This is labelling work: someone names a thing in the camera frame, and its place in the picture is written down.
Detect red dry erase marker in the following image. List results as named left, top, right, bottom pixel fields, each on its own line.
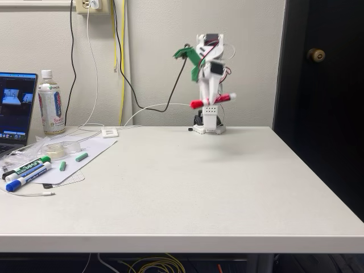
left=189, top=92, right=237, bottom=110

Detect green dry erase marker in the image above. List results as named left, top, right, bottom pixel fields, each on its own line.
left=13, top=155, right=51, bottom=176

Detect blue dry erase marker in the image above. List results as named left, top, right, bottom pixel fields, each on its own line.
left=5, top=162, right=53, bottom=193

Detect brass door knob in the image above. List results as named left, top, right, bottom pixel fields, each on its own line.
left=306, top=48, right=326, bottom=63

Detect white flat adapter box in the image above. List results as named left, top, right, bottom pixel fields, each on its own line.
left=101, top=127, right=120, bottom=139

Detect white paper sheet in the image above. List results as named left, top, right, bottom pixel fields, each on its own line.
left=47, top=135, right=118, bottom=183

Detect dark door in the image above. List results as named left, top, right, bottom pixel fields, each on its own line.
left=272, top=0, right=364, bottom=222

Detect plastic tea bottle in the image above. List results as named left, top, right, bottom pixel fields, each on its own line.
left=38, top=69, right=66, bottom=135

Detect clear round tape container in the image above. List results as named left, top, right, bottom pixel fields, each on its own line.
left=41, top=141, right=82, bottom=159

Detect grey mesh mat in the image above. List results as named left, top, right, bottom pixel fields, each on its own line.
left=28, top=169, right=85, bottom=188

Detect grey table leg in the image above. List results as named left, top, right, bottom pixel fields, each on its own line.
left=246, top=253, right=276, bottom=273

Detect clear plastic bags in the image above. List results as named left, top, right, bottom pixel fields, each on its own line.
left=0, top=135, right=51, bottom=174

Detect grey laptop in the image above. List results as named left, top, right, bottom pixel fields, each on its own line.
left=0, top=72, right=39, bottom=159

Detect red black servo wire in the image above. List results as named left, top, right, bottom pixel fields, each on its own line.
left=198, top=42, right=237, bottom=83

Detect green camera mount with board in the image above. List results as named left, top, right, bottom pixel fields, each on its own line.
left=172, top=45, right=206, bottom=83

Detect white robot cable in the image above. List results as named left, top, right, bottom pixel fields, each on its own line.
left=119, top=102, right=197, bottom=128

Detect dark camera cable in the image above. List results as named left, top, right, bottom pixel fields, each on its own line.
left=112, top=0, right=191, bottom=113

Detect long yellow cable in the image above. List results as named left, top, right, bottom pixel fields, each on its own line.
left=119, top=0, right=126, bottom=126

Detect white charger cable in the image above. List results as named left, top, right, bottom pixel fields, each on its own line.
left=77, top=7, right=105, bottom=134

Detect black power cable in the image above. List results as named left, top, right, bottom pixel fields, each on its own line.
left=64, top=0, right=77, bottom=127

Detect beige wall outlet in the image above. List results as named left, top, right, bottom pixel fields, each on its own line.
left=75, top=0, right=111, bottom=15

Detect yellow cable bundle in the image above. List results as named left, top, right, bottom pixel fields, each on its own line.
left=118, top=253, right=185, bottom=273

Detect thin white plug cable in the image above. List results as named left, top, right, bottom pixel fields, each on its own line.
left=0, top=187, right=56, bottom=197

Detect white wall trim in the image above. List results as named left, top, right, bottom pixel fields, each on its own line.
left=0, top=1, right=76, bottom=12

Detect thick white floor cable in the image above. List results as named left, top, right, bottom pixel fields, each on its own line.
left=97, top=253, right=121, bottom=273

